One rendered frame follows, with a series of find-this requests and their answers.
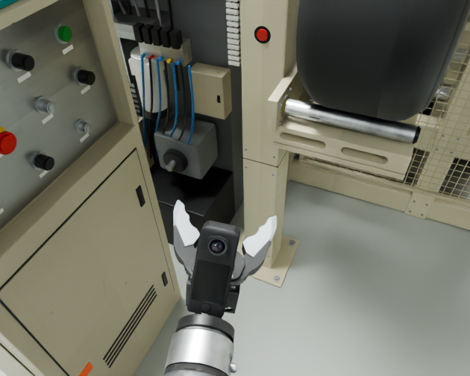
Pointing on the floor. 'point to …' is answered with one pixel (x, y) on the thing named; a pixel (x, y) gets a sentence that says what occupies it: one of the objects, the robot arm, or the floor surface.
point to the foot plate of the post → (276, 274)
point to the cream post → (255, 112)
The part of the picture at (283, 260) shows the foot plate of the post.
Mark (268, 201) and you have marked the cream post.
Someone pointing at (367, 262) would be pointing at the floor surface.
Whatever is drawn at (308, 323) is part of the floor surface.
